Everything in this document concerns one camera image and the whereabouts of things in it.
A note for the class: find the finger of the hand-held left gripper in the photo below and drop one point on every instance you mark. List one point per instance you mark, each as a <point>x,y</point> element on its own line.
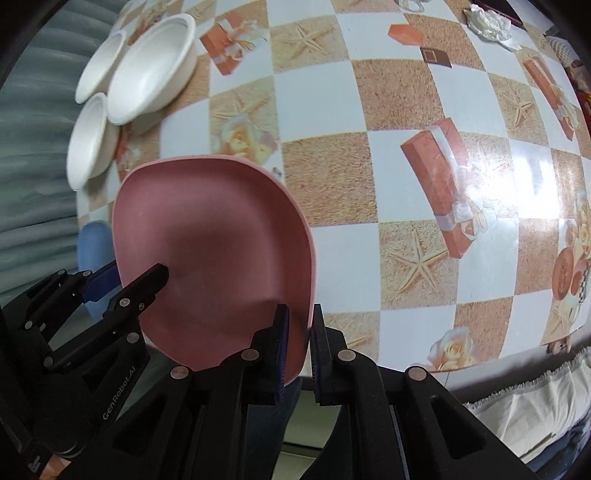
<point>100,282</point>
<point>143,288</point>

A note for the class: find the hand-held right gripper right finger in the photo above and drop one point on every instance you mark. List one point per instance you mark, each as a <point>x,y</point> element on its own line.
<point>316,357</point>

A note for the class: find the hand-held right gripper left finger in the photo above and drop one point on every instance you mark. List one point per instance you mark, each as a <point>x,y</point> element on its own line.
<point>280,355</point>

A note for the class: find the pink plate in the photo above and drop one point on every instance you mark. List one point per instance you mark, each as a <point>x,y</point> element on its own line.
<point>221,240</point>

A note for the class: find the white bowl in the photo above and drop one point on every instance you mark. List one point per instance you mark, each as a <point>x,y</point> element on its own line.
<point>152,69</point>
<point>98,69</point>
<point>90,138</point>

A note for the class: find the person's left forearm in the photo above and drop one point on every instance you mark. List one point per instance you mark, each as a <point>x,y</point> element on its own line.
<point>61,462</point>

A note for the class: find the light blue object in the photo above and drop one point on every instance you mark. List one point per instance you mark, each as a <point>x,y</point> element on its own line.
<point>94,249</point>

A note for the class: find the grey-green curtain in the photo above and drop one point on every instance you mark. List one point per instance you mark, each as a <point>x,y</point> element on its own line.
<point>32,138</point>

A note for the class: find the white fringed cloth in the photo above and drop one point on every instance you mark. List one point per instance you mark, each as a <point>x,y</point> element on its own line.
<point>521,406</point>

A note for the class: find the checkered printed tablecloth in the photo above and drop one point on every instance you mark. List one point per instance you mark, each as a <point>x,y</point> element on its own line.
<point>392,138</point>

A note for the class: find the crumpled white tissue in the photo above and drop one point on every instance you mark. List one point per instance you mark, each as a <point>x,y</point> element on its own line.
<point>489,23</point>

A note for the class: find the white patterned object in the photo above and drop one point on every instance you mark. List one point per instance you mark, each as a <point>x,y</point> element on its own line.
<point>560,48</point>

